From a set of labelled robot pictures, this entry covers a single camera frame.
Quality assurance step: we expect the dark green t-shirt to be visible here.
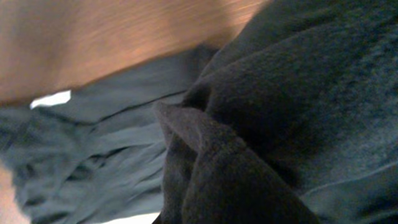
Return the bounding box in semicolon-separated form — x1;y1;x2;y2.
1;0;397;223

